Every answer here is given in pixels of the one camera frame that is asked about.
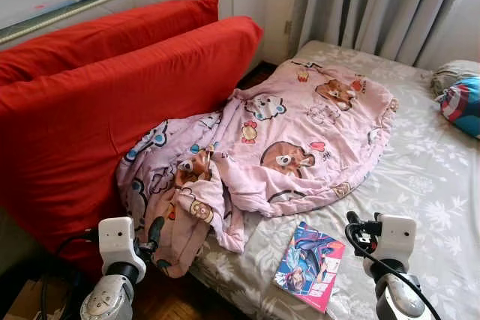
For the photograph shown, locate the blue pink comic book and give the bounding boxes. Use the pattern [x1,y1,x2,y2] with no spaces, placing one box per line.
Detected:
[273,220,347,313]

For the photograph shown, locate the pink cartoon print blanket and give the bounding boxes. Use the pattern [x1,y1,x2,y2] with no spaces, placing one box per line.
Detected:
[114,58,398,280]

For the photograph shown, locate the bed with grey floral sheet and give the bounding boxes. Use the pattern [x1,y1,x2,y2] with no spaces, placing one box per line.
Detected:
[187,39,480,320]

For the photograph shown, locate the red folded mattress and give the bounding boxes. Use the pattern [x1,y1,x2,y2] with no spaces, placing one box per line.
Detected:
[0,0,265,276]

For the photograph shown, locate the red white blue bolster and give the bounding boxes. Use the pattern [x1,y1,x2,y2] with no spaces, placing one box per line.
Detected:
[437,74,480,139]

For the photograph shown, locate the crumpled grey pillow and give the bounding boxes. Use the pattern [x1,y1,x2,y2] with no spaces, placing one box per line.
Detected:
[430,59,480,100]

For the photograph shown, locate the grey pleated curtain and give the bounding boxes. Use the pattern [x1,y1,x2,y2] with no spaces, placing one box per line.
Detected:
[289,0,480,70]

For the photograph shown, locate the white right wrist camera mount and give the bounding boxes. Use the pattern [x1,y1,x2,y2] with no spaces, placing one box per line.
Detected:
[373,214,418,265]

